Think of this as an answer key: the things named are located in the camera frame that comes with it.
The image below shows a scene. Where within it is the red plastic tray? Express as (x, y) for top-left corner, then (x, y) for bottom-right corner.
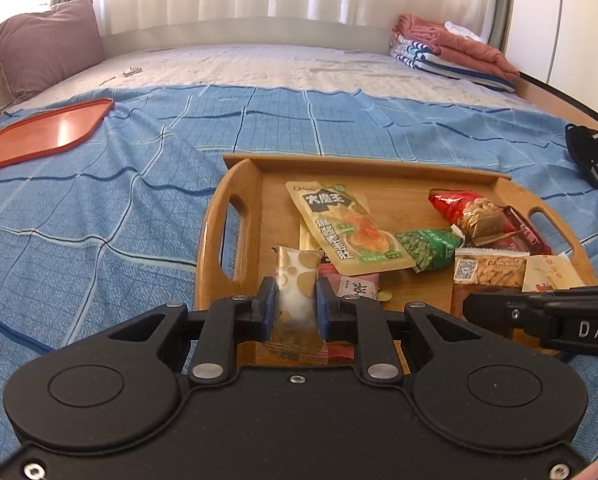
(0, 98), (115, 175)

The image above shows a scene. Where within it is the small red candy packet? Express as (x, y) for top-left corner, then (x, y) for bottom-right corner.
(326, 341), (356, 364)

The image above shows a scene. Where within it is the small yellow snack packet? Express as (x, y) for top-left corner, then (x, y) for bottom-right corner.
(298, 219), (326, 252)

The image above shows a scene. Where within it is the yellow white pastry packet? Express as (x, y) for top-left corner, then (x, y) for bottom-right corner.
(521, 254), (586, 294)

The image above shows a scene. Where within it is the beige green snack packet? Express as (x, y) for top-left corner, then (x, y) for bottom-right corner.
(285, 181), (417, 276)

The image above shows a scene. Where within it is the pink white snack packet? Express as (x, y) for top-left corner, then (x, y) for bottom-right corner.
(318, 264), (393, 302)

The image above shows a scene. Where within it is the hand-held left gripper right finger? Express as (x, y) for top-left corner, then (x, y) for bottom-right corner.
(315, 276), (486, 387)

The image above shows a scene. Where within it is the black bag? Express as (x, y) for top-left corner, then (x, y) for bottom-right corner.
(564, 123), (598, 207)

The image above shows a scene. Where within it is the wooden tray with handles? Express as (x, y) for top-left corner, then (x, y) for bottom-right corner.
(194, 153), (598, 377)

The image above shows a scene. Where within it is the folded clothes pile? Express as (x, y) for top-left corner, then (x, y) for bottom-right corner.
(391, 13), (520, 79)

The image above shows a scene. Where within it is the green pea snack packet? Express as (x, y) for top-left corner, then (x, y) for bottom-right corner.
(393, 227), (463, 274)

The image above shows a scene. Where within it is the brown almond snack packet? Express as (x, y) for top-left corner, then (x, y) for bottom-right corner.
(452, 247), (531, 322)

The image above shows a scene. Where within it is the white bed side board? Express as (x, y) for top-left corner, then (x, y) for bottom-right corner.
(101, 14), (396, 54)

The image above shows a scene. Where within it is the white wardrobe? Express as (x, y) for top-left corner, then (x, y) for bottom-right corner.
(503, 0), (598, 127)

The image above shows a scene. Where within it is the mauve pillow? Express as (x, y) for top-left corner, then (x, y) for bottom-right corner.
(0, 0), (106, 104)

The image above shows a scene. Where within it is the blue grid bedsheet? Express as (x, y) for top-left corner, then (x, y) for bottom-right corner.
(0, 85), (598, 467)

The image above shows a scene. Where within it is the gold white candy packet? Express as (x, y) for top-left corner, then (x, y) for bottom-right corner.
(270, 244), (331, 362)

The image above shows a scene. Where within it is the dark red snack bar packet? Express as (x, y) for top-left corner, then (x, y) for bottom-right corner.
(499, 204), (553, 257)

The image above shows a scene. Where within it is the small white cloth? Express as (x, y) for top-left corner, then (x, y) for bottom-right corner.
(443, 20), (486, 44)

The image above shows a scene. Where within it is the wooden bed frame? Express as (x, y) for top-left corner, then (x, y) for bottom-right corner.
(516, 71), (598, 137)

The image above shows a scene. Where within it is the red orange nut packet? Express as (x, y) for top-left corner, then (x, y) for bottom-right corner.
(427, 188), (526, 249)

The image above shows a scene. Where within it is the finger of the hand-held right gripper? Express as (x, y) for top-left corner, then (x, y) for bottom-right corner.
(462, 290), (563, 345)

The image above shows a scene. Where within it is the white patterned mattress pad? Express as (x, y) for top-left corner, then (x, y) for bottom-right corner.
(6, 43), (547, 112)

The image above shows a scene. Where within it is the blue white striped folded towel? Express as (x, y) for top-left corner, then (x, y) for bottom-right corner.
(388, 34), (518, 93)

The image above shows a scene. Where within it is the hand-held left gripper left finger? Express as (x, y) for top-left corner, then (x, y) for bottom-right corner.
(106, 276), (279, 387)

